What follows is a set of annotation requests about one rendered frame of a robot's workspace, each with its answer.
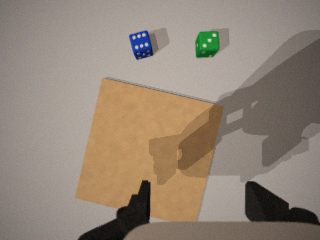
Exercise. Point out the green die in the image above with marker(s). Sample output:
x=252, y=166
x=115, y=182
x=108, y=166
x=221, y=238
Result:
x=207, y=44

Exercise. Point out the blue die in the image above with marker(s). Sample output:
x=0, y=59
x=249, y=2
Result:
x=141, y=44

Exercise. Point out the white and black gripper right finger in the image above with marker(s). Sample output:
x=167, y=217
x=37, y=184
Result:
x=261, y=205

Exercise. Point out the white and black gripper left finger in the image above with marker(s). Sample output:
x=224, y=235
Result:
x=129, y=217

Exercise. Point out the tan square mat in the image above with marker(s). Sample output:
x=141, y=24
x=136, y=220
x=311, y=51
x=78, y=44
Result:
x=143, y=134

